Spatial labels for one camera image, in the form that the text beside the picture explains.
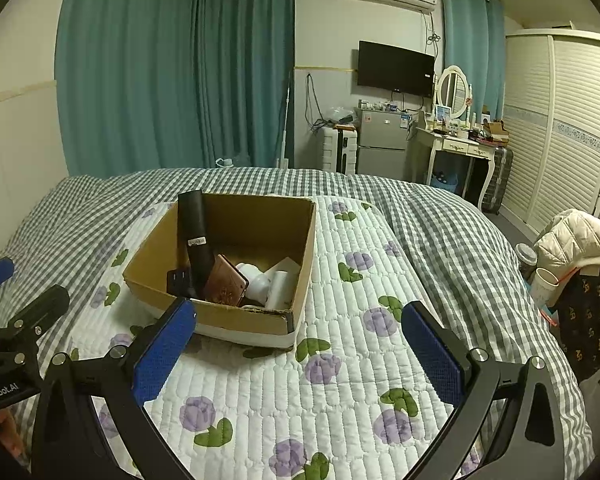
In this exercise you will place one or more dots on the small brown cardboard box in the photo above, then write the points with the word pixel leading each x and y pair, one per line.
pixel 496 130

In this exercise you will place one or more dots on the black wall television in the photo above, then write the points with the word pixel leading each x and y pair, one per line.
pixel 395 67

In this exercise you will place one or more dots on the white floral quilted mat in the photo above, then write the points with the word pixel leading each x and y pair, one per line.
pixel 340 395

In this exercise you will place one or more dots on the white mop pole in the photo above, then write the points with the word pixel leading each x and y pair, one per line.
pixel 286 125

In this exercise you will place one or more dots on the black printed garment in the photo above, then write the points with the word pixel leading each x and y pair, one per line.
pixel 590 325

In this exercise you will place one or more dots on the dark teal curtain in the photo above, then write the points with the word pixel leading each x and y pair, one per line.
pixel 170 70

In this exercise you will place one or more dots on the white louvred wardrobe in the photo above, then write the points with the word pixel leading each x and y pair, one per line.
pixel 560 130

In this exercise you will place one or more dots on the clear lidded jar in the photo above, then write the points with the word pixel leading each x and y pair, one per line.
pixel 525 257

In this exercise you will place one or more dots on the oval white vanity mirror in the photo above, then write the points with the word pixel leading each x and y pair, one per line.
pixel 453 91

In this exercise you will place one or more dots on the white paper cup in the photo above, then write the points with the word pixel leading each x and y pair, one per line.
pixel 542 285

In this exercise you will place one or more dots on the white bottle with red cap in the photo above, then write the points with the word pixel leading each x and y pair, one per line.
pixel 255 284

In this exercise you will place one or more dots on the dark ribbed suitcase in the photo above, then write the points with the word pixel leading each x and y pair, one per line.
pixel 497 180

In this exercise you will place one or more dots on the blue bin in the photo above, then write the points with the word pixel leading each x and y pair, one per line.
pixel 446 182

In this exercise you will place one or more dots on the silver small fridge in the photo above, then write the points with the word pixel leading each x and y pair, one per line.
pixel 381 142

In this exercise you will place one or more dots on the cream puffer jacket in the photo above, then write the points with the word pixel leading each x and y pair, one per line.
pixel 577 240

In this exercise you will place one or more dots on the light teal curtain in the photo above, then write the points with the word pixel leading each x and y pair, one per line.
pixel 472 45

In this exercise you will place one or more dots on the red-brown patterned wallet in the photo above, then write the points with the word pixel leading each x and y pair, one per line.
pixel 225 285

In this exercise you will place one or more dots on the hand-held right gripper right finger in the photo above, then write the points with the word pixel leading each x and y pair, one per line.
pixel 432 355

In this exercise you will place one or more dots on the person's left hand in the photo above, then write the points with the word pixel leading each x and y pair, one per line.
pixel 2 432

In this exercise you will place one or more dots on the white dressing table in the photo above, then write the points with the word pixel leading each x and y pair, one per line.
pixel 455 146

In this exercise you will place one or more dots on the small white box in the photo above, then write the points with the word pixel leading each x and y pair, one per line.
pixel 279 290

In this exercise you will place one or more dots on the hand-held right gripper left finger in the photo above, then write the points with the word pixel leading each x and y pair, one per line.
pixel 161 355

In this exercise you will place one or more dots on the grey checked duvet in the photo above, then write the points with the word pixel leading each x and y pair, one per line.
pixel 440 240

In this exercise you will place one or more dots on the black remote control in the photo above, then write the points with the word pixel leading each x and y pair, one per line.
pixel 194 230

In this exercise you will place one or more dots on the small photo frame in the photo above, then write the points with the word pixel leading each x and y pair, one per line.
pixel 442 113

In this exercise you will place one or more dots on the white ribbed suitcase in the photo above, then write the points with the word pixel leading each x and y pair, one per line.
pixel 339 150

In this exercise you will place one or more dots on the black power bank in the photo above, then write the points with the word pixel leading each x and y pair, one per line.
pixel 177 280

